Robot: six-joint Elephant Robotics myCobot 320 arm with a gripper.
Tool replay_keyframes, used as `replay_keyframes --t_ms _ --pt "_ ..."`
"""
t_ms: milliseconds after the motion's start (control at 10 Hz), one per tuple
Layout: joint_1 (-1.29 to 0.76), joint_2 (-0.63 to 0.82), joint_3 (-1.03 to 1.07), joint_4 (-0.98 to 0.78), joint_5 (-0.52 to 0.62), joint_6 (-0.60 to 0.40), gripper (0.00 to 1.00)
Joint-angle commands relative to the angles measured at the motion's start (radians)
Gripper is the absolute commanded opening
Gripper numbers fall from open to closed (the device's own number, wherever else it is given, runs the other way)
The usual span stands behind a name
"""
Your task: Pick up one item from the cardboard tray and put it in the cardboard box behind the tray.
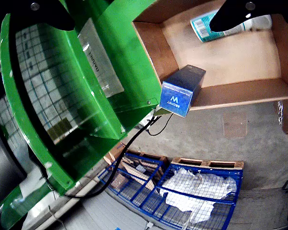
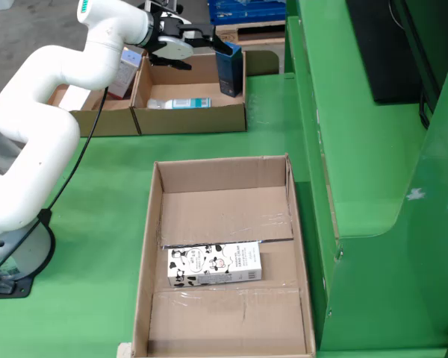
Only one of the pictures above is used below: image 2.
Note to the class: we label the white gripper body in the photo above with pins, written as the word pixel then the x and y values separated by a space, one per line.
pixel 175 48

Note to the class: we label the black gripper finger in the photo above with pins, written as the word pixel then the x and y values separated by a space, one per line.
pixel 201 31
pixel 171 62

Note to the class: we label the translucent white suction cup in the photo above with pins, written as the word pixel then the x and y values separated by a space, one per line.
pixel 183 103

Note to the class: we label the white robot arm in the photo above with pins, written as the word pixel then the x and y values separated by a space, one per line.
pixel 41 112

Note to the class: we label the cardboard box with green flap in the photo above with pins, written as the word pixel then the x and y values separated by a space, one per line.
pixel 194 121

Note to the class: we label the plain cardboard box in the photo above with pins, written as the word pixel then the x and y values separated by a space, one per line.
pixel 115 121

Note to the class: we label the cow print hand cream box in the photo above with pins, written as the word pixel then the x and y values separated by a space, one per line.
pixel 242 266

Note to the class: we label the large cardboard tray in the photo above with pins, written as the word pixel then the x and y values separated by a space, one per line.
pixel 227 320

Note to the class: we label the carton with lavender lid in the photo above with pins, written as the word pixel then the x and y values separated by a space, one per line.
pixel 128 74

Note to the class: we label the dark blue carton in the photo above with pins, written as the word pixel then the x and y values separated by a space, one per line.
pixel 229 74

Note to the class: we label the wooden pallet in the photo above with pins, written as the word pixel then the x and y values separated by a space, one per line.
pixel 254 37

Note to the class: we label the large white carton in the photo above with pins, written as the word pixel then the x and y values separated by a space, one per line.
pixel 74 98

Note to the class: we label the green metal shelf unit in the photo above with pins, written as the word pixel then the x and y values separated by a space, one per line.
pixel 362 149

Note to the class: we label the beige foam block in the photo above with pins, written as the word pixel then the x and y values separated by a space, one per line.
pixel 125 351

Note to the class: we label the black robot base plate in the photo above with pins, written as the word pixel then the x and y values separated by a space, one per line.
pixel 41 261

